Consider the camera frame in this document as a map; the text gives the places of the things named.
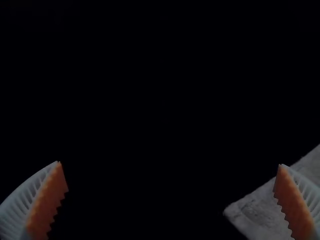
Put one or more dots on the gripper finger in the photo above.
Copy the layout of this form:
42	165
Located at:
32	207
297	207

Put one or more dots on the pale towel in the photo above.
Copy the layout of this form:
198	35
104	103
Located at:
252	212

